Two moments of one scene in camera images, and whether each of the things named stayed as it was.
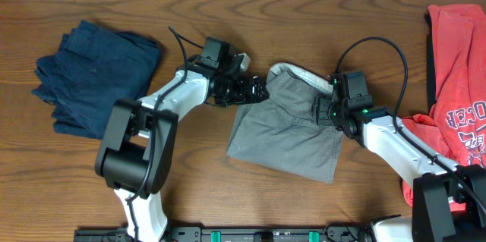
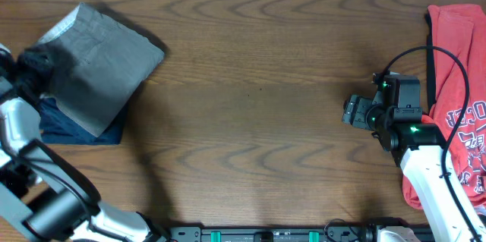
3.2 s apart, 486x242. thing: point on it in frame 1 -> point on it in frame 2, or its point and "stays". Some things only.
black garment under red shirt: x=430 y=91 stays
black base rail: x=322 y=232 stays
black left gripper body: x=253 y=90 -> x=32 y=67
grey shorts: x=282 y=131 -> x=100 y=64
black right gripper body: x=330 y=112 -> x=367 y=114
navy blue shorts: x=94 y=68 -> x=56 y=127
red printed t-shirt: x=454 y=130 stays
